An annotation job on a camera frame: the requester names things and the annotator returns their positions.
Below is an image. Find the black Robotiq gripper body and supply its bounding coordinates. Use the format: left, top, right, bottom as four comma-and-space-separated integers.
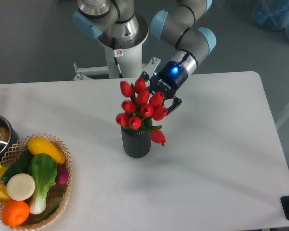
148, 61, 188, 99

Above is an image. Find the red tulip bouquet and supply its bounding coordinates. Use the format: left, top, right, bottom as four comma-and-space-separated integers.
116, 78, 168, 145

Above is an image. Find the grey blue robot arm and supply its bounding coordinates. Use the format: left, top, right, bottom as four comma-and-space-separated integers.
72, 0, 216, 112

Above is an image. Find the black ribbed vase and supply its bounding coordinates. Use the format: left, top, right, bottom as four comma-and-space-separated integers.
121, 128, 151, 158

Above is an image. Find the blue plastic bag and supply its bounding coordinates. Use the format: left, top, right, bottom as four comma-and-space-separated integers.
252, 0, 289, 39

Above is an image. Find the purple red radish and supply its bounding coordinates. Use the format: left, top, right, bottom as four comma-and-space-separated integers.
55, 165, 69, 185

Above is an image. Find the yellow squash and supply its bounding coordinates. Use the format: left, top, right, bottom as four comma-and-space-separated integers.
27, 137, 66, 165

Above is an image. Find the green bok choy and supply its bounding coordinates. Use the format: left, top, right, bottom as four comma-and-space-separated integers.
28, 154, 57, 215

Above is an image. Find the dark green cucumber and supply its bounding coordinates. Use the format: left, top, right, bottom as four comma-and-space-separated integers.
1, 149, 34, 184

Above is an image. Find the woven wicker basket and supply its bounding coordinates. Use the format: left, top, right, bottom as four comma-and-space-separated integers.
0, 134, 72, 231

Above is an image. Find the white round radish slice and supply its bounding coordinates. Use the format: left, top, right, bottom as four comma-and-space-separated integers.
6, 173, 35, 201

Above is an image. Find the green chilli pepper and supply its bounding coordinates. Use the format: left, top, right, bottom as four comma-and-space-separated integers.
30, 203, 59, 224

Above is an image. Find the small yellow banana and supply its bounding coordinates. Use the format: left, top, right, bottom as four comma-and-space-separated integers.
0, 161, 9, 178

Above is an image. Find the yellow bell pepper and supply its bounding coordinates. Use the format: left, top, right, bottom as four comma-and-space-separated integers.
0, 182, 11, 204

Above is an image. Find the orange fruit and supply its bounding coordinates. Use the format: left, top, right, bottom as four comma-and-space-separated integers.
0, 201, 29, 226

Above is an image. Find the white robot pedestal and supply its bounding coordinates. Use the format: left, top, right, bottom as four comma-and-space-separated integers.
73, 12, 161, 78

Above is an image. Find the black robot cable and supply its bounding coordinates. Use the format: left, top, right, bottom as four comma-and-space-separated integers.
112, 38, 124, 78

